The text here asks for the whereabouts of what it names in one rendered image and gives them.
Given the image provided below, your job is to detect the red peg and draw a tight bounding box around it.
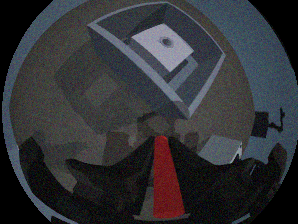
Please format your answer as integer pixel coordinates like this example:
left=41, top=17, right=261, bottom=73
left=153, top=136, right=185, bottom=218

